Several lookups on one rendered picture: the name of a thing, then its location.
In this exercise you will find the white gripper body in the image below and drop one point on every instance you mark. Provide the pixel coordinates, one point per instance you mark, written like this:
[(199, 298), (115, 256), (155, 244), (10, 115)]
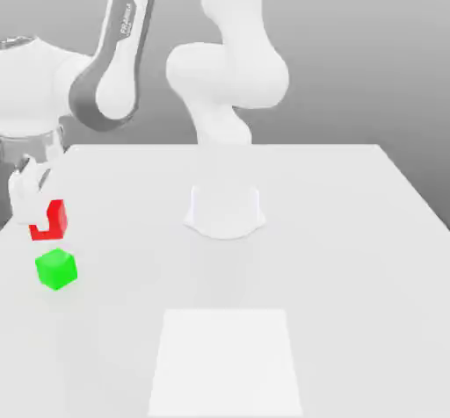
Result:
[(26, 193)]

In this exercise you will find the small red cube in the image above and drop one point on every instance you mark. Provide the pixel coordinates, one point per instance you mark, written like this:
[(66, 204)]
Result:
[(58, 216)]

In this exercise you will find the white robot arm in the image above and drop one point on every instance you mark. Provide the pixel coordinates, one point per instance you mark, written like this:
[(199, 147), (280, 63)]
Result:
[(228, 73)]

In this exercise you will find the small green cube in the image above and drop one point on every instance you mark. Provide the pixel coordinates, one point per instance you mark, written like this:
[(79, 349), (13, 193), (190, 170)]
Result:
[(56, 268)]

